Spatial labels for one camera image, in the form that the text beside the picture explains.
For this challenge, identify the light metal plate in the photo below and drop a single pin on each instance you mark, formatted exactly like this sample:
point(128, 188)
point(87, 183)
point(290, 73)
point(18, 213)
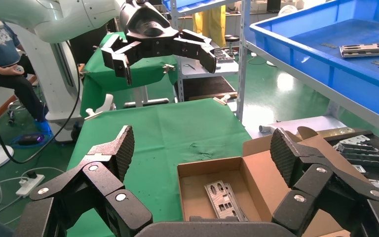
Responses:
point(353, 140)

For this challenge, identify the dark shelf board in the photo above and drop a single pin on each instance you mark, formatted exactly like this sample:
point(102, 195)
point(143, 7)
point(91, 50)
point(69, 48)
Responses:
point(206, 86)

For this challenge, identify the seated person hand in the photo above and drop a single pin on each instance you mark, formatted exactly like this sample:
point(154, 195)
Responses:
point(12, 71)

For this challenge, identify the blue bin on rack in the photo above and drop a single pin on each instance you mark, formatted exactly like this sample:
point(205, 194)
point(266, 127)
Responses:
point(189, 5)

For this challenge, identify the blue plastic tray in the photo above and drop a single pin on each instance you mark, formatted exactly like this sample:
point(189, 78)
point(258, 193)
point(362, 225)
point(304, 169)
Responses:
point(307, 65)

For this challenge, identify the yellow hanging cloth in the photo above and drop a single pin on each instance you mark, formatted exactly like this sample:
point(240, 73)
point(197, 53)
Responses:
point(209, 23)

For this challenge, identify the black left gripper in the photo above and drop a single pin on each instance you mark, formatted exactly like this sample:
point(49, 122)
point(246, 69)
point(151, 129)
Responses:
point(147, 29)

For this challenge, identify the white desk fan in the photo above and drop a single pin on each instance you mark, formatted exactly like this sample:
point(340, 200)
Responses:
point(287, 9)

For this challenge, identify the white pipe fitting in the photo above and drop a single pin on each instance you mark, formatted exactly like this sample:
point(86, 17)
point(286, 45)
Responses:
point(267, 129)

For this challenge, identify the dark ribbed metal brackets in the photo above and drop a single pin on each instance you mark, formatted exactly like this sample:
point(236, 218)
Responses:
point(362, 157)

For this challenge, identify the metal part on shelf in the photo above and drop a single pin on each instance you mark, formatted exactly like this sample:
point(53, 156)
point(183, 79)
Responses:
point(225, 58)

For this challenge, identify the black round stool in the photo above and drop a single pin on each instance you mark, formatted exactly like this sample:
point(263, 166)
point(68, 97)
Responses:
point(232, 38)

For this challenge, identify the black device purple light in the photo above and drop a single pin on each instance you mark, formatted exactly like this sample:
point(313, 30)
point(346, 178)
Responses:
point(29, 139)

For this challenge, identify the open brown cardboard box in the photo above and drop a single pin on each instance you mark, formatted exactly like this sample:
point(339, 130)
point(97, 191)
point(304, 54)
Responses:
point(196, 196)

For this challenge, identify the small light metal bracket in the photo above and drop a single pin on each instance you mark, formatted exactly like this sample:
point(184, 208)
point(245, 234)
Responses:
point(359, 169)

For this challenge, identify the white power strip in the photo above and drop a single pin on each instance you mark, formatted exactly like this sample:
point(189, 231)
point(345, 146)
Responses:
point(29, 185)

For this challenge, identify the grey background shelf rack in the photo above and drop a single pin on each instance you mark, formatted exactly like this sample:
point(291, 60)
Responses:
point(228, 67)

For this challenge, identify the white handheld controller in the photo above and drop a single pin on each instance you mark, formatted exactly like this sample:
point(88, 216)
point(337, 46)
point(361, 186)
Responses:
point(20, 68)

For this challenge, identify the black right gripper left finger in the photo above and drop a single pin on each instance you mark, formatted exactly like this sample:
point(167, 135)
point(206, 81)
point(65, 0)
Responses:
point(104, 183)

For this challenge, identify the office chair base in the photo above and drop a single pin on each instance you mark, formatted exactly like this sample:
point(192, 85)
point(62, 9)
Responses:
point(14, 111)

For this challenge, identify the seated person blue shirt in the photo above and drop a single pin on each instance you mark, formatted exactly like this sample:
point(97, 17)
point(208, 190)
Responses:
point(0, 42)

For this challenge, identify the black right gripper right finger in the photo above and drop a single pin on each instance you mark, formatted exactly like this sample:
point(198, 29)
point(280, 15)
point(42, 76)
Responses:
point(307, 176)

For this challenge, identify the green covered side table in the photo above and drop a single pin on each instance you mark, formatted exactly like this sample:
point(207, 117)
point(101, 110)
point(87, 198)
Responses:
point(111, 75)

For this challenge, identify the black monitor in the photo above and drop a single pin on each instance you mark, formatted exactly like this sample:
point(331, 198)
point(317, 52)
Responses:
point(273, 5)

